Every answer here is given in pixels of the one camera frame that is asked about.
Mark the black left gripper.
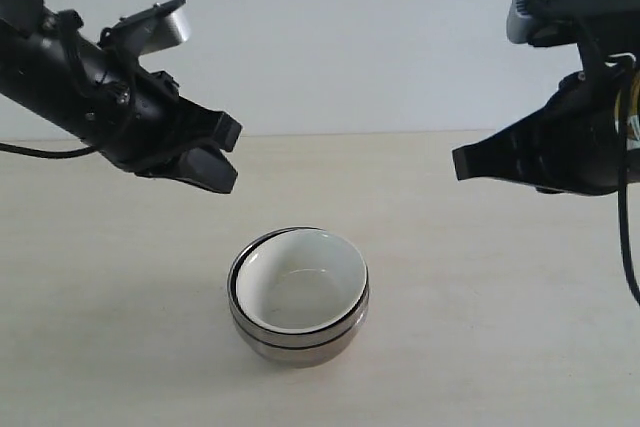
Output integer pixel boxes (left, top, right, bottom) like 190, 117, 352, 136
64, 36, 243, 194

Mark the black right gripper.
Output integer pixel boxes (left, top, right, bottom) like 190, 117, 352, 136
451, 53, 639, 196

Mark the white ceramic bowl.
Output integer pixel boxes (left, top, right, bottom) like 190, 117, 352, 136
234, 228, 368, 334

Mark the ribbed stainless steel bowl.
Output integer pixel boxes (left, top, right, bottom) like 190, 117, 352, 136
227, 226, 371, 348

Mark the plain stainless steel bowl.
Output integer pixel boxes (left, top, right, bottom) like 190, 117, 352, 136
230, 296, 371, 371

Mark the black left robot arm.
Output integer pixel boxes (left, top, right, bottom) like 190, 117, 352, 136
1, 0, 242, 194

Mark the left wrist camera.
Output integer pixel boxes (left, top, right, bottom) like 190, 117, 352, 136
111, 0, 192, 58

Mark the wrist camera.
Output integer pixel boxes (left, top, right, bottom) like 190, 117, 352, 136
506, 0, 639, 55
111, 0, 192, 58

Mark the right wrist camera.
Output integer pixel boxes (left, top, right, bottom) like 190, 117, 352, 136
506, 0, 639, 55

